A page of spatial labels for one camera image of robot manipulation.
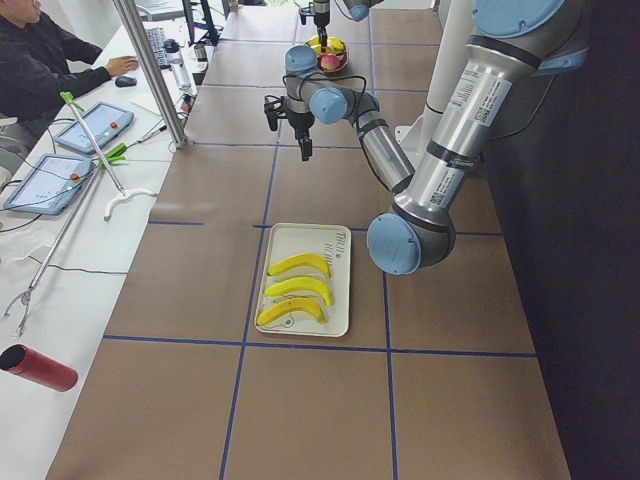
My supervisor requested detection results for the green white reacher grabber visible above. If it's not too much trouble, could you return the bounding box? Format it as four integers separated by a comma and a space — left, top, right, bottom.
60, 92, 158, 222

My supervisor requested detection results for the brown wicker basket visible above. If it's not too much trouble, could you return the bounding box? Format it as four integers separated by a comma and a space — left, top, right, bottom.
305, 36, 349, 73

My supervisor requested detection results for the silver reacher grabber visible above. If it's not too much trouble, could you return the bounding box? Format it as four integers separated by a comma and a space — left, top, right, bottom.
2, 159, 109, 339

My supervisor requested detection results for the black keyboard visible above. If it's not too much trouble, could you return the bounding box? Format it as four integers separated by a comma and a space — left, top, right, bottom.
145, 27, 170, 70

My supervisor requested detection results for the seated person in black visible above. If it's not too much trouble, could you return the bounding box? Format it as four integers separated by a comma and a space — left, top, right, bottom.
1, 1, 139, 138

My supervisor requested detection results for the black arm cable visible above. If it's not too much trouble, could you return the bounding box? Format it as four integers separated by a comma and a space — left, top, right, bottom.
263, 73, 391, 189

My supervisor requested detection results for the white bear print tray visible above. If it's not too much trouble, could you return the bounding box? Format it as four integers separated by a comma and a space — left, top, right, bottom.
253, 223, 351, 337

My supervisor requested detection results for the clear water bottle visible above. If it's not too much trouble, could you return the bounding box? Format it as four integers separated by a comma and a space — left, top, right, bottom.
163, 39, 192, 92

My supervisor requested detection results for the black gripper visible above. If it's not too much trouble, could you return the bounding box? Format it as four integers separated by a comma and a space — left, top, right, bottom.
287, 112, 314, 161
312, 0, 330, 53

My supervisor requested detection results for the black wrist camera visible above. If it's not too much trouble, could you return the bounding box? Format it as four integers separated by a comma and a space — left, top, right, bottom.
263, 95, 287, 132
298, 3, 315, 25

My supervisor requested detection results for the grey aluminium frame post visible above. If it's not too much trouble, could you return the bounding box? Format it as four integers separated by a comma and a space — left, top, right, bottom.
113, 0, 188, 149

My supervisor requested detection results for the pink red apple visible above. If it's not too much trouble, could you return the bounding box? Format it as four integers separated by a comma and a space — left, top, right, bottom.
319, 53, 341, 72

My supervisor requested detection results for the black computer mouse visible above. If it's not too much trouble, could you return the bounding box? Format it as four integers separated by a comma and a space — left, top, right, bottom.
115, 75, 137, 88

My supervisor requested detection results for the blue teach pendant tablet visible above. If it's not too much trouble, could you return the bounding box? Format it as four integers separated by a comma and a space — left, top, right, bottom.
4, 154, 93, 215
53, 101, 134, 155

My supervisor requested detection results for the red cylindrical bottle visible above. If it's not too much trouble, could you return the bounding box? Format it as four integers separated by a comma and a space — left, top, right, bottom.
1, 344, 78, 392

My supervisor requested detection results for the yellow banana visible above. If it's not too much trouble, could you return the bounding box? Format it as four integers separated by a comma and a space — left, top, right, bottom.
264, 276, 333, 306
267, 253, 332, 279
256, 297, 326, 326
305, 36, 347, 55

